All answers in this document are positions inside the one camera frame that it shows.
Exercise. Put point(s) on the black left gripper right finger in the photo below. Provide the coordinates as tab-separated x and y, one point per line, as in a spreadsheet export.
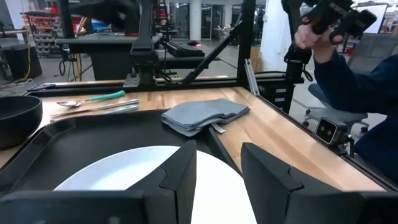
267	186

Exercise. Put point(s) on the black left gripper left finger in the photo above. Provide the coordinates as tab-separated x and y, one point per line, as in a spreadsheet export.
183	180

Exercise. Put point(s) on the white round plate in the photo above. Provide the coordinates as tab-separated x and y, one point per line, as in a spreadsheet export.
124	174

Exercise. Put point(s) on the grey napkin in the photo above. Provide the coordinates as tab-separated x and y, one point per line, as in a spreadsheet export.
202	116

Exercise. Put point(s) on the silver fork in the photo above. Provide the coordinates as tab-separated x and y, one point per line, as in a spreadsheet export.
124	109

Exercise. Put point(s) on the black plastic tray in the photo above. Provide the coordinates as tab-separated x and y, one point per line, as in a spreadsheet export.
93	140

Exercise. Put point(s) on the black bowl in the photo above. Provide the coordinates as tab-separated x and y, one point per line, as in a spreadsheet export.
18	121

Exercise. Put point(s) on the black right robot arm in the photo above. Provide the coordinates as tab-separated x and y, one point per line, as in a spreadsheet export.
144	37

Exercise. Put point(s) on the grey office chair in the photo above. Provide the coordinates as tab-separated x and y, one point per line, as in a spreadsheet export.
335	115

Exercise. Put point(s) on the dark desk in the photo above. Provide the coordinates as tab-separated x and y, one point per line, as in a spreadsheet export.
186	62

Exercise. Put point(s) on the person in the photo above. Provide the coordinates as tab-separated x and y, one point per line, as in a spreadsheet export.
357	87

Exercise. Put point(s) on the grey desk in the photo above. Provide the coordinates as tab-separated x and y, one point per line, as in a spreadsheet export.
109	62

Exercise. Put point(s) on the person's hand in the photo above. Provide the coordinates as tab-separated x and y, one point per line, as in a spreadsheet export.
308	37

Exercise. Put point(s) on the white pillar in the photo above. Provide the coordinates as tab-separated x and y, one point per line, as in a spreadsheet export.
275	31

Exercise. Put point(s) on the black bin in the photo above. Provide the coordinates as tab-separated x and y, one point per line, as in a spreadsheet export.
18	62

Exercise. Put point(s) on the shelf with red bins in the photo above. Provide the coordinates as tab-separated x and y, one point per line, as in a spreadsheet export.
40	31

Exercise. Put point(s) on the grey table-level camera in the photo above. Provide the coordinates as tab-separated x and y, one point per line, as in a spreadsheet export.
328	130

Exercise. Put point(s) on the black metal table frame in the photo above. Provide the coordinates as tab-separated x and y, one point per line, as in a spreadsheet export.
186	84

